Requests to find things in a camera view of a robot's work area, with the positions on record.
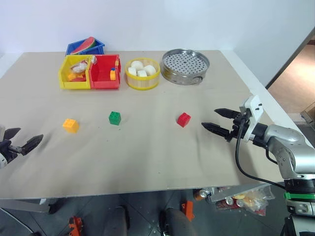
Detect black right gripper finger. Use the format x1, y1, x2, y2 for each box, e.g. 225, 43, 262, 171
214, 108, 241, 120
201, 121, 233, 142

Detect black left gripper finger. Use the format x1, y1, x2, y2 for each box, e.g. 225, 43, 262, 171
4, 127, 21, 141
20, 134, 44, 156

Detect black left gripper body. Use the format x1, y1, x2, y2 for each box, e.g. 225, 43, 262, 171
0, 138, 23, 164

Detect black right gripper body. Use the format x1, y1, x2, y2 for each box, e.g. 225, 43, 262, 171
226, 110, 248, 143

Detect red toy brick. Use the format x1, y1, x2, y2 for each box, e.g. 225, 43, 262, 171
176, 112, 192, 128

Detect orange toy brick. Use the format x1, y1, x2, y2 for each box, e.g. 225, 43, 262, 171
62, 118, 80, 134

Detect stainless steel steamer tray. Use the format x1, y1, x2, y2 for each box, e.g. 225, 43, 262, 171
161, 48, 210, 87

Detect orange soda can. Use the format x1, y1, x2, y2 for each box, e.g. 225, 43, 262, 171
194, 188, 210, 201

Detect clear bag of snacks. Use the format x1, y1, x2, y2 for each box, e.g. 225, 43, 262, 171
211, 184, 275, 217

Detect yellow plastic storage bin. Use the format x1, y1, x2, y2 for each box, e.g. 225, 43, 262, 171
58, 55, 94, 90

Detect beige table cover cloth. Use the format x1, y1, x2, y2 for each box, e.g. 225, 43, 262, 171
0, 50, 286, 200

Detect orange toy food pieces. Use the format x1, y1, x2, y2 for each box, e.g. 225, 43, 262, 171
66, 73, 86, 82

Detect orange plastic clamp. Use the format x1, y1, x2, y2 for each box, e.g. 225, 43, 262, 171
181, 201, 195, 222

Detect wooden bucket with yellow rims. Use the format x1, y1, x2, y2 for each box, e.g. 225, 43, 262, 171
125, 57, 161, 91

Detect green toy brick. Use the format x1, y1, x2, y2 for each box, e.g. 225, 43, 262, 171
108, 111, 122, 126

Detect clear plastic wrapped toy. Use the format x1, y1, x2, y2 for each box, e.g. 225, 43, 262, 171
69, 62, 89, 75

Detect orange and black tool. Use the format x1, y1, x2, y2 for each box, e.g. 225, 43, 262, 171
68, 216, 85, 236

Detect red plastic storage bin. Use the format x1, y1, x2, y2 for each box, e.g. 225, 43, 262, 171
89, 54, 122, 90

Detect toy watermelon slice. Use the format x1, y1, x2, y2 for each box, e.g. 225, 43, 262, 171
70, 36, 96, 55

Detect blue plastic storage bin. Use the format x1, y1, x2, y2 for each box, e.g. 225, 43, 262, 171
65, 38, 106, 56

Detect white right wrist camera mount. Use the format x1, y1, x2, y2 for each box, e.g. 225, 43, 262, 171
239, 95, 265, 143

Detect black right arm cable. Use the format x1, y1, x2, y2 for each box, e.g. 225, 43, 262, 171
235, 118, 287, 190

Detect grey metal table frame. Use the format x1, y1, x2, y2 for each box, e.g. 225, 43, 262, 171
0, 196, 58, 215

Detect dark door frame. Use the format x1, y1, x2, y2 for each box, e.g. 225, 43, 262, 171
265, 31, 315, 89

